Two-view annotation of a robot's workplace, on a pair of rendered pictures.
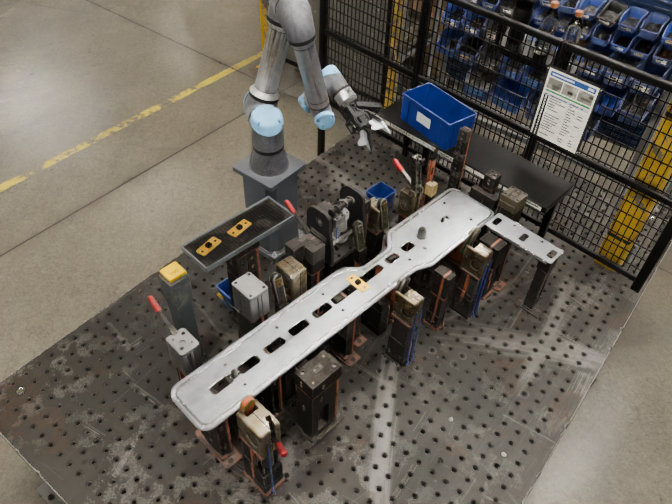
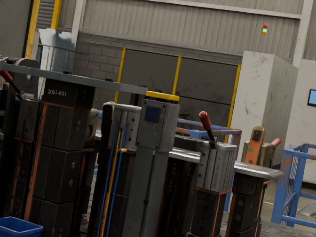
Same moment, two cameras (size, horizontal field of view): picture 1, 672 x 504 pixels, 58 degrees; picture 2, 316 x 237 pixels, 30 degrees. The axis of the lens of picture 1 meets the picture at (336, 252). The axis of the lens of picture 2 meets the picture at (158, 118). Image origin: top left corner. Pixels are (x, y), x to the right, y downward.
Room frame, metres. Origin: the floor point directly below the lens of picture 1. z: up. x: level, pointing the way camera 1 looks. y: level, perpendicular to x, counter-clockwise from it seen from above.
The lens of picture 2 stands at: (1.65, 1.81, 1.17)
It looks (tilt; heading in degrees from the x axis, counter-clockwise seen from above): 3 degrees down; 253
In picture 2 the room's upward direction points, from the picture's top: 10 degrees clockwise
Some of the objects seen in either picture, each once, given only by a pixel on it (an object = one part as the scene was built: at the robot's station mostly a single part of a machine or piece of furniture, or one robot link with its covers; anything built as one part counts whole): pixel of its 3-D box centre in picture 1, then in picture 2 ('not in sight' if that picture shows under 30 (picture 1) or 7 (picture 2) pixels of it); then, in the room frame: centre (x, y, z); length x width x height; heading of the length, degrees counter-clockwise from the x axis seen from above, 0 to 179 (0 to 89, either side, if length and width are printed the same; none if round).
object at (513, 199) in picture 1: (504, 227); not in sight; (1.83, -0.68, 0.88); 0.08 x 0.08 x 0.36; 47
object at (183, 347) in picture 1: (190, 374); (208, 213); (1.06, 0.44, 0.88); 0.11 x 0.10 x 0.36; 47
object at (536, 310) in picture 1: (539, 281); not in sight; (1.57, -0.78, 0.84); 0.11 x 0.06 x 0.29; 47
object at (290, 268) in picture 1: (292, 303); (72, 172); (1.37, 0.14, 0.89); 0.13 x 0.11 x 0.38; 47
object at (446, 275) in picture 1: (439, 299); not in sight; (1.46, -0.39, 0.84); 0.11 x 0.08 x 0.29; 47
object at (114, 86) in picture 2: (239, 231); (71, 78); (1.44, 0.32, 1.16); 0.37 x 0.14 x 0.02; 137
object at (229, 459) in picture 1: (213, 422); (241, 222); (0.92, 0.35, 0.84); 0.18 x 0.06 x 0.29; 47
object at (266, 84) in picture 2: not in sight; (265, 102); (-3.24, -7.86, 1.22); 2.40 x 0.54 x 2.45; 50
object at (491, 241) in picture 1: (485, 266); not in sight; (1.64, -0.59, 0.84); 0.11 x 0.10 x 0.28; 47
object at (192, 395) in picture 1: (355, 288); (71, 128); (1.36, -0.07, 1.00); 1.38 x 0.22 x 0.02; 137
